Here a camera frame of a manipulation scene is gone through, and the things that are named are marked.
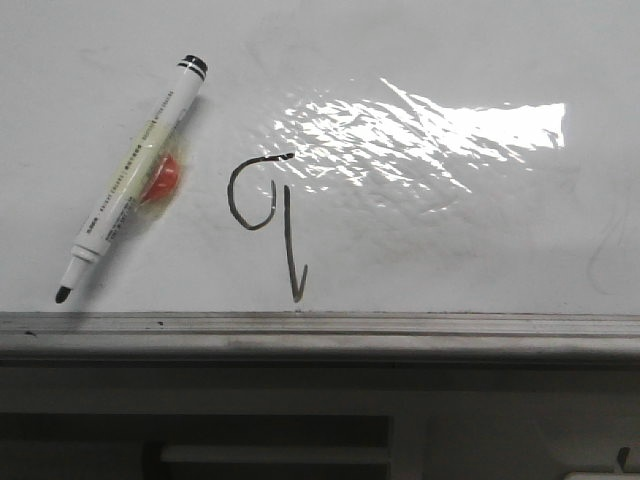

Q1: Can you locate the aluminium whiteboard frame rail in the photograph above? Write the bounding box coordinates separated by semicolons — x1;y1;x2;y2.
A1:
1;312;639;365

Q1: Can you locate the white whiteboard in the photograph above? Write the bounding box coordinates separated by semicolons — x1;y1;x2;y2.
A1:
1;1;639;314

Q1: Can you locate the white whiteboard marker pen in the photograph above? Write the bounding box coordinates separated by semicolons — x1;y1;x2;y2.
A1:
55;54;208;304

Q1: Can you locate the white metal bar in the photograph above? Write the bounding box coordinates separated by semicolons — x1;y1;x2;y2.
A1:
160;445;390;464

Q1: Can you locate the red round magnet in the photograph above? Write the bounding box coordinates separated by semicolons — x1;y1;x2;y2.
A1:
141;153;181;204

